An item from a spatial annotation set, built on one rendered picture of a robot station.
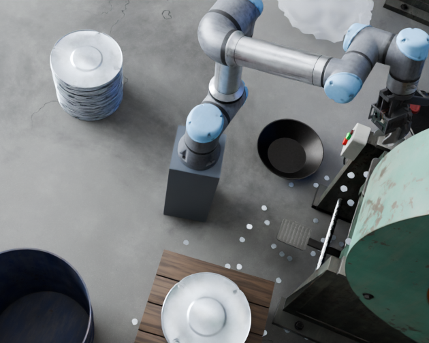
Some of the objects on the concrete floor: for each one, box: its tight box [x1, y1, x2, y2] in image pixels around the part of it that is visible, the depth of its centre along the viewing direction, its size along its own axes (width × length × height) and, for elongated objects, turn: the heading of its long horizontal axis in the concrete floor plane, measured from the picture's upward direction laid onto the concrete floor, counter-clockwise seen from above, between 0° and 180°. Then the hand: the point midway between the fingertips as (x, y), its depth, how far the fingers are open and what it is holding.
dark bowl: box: [257, 118, 324, 180], centre depth 259 cm, size 30×30×7 cm
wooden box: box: [134, 249, 275, 343], centre depth 208 cm, size 40×38×35 cm
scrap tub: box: [0, 248, 95, 343], centre depth 194 cm, size 42×42×48 cm
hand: (391, 141), depth 161 cm, fingers closed
